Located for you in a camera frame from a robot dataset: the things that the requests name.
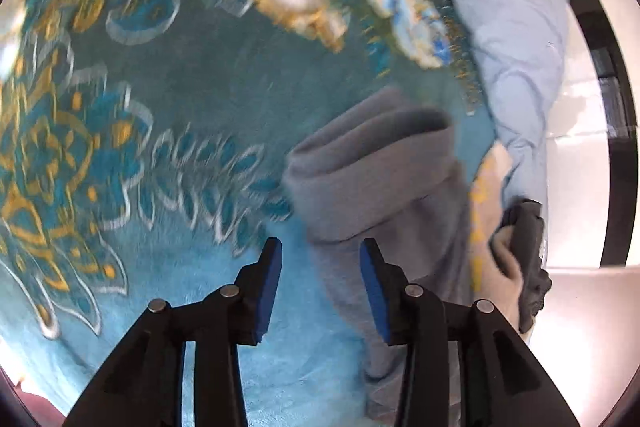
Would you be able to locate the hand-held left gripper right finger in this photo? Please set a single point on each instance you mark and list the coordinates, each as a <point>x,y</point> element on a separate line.
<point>374,292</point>

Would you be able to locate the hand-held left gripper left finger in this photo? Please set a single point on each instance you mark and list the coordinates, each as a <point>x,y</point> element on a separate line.
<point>270,279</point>

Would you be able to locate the grey fleece garment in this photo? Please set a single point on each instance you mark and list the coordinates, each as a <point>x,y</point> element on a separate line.
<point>380,187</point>

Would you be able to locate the dark grey cloth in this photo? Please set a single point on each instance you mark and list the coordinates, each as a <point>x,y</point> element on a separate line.
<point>530,267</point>

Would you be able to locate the teal patterned blanket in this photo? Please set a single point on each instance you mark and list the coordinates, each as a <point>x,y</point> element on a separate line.
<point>200,107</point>

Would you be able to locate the light blue floral quilt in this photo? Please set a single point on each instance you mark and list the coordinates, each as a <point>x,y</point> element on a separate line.
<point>515,47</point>

